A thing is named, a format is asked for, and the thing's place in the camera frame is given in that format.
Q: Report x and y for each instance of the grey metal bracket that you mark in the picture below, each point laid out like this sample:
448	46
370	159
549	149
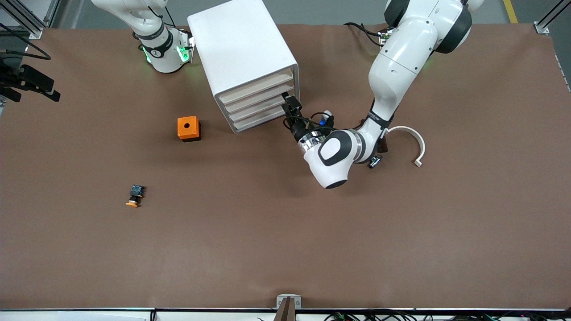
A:
298	299

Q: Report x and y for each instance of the brown wedge piece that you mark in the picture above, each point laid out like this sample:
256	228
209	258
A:
285	312

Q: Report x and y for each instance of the orange box with hole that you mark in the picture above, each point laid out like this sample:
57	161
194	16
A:
187	127

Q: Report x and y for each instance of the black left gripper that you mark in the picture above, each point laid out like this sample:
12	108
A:
298	129

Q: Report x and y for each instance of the yellow capped push button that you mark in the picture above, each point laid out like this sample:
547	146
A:
135	194

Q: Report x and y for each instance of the aluminium frame profile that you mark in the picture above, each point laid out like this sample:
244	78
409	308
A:
542	27
35	32

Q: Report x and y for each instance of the brown plastic block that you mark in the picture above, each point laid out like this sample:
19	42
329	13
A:
382	145

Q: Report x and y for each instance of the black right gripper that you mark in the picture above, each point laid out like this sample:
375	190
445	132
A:
22	79

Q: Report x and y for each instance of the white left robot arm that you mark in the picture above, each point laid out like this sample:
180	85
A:
401	67

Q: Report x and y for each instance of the white curved plastic bracket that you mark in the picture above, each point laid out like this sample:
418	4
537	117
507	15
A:
403	128

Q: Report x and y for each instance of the small metal connector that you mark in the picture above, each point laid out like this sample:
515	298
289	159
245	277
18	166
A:
375	162

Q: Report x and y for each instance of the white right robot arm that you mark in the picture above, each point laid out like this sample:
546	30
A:
165	58

